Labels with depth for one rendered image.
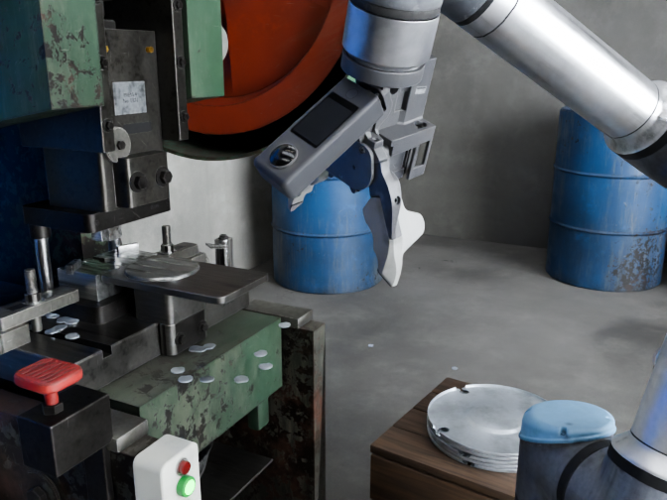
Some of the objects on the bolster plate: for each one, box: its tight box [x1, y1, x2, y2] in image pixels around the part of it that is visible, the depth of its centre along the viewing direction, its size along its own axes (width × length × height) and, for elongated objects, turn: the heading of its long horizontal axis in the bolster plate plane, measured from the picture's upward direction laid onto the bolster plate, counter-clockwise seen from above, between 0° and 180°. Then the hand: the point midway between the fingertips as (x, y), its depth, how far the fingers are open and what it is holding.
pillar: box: [34, 238, 54, 294], centre depth 115 cm, size 2×2×14 cm
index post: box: [214, 234, 234, 267], centre depth 130 cm, size 3×3×10 cm
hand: (333, 250), depth 68 cm, fingers open, 14 cm apart
